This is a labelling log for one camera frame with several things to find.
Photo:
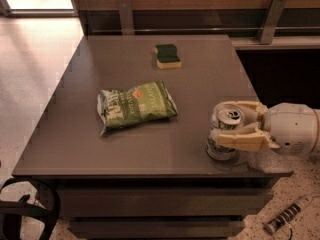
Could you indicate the green chips bag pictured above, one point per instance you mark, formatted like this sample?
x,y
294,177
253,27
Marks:
x,y
125,108

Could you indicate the left metal bracket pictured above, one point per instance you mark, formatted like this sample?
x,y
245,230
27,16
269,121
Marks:
x,y
126,17

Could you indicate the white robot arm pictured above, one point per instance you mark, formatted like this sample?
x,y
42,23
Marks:
x,y
316,132

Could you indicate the lower grey drawer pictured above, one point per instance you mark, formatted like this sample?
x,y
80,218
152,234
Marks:
x,y
155,229

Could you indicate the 7up soda can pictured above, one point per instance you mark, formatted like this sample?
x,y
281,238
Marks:
x,y
225,117

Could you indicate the white power strip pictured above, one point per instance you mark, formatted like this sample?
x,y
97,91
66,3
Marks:
x,y
287,215

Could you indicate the metal rail bar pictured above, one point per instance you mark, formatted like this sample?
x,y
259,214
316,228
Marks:
x,y
216,30

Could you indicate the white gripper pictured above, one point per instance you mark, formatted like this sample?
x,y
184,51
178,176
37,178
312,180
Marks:
x,y
290,128

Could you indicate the right metal bracket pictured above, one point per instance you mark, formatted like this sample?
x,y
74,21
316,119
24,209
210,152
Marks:
x,y
267,31

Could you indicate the green and yellow sponge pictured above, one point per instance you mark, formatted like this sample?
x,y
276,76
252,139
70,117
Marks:
x,y
167,57

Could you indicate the metal bracket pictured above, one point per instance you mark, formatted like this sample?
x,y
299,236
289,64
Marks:
x,y
126,17
267,31

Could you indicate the grey drawer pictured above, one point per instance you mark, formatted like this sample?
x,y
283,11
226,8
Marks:
x,y
162,202
155,229

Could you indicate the upper grey drawer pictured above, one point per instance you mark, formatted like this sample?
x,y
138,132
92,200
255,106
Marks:
x,y
162,202

